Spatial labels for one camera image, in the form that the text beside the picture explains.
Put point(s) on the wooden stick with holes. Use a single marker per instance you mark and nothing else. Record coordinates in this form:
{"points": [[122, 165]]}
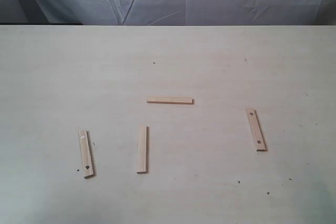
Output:
{"points": [[85, 150], [256, 131]]}

